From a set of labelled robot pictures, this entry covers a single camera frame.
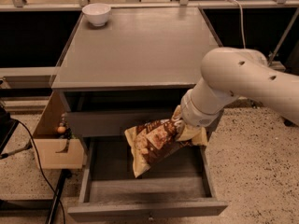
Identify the grey wooden cabinet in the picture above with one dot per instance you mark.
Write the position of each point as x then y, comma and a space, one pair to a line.
142, 58

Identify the black stand left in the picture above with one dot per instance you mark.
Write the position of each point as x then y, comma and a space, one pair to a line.
8, 126

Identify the white ceramic bowl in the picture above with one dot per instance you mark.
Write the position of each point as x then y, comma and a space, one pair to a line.
97, 14

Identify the open grey middle drawer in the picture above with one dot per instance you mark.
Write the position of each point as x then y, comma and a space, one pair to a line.
178, 186

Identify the grey metal rail beam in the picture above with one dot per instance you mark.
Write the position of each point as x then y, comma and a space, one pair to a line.
278, 66

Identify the closed grey upper drawer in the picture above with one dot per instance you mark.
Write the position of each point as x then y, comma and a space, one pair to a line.
112, 123

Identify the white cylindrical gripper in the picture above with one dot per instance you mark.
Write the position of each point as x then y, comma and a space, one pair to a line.
196, 115

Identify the brown chip bag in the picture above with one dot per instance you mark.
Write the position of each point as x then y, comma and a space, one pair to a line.
151, 142

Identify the small orange ball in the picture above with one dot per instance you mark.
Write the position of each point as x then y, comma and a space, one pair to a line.
61, 129

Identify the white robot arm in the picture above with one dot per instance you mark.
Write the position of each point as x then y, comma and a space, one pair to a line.
226, 74

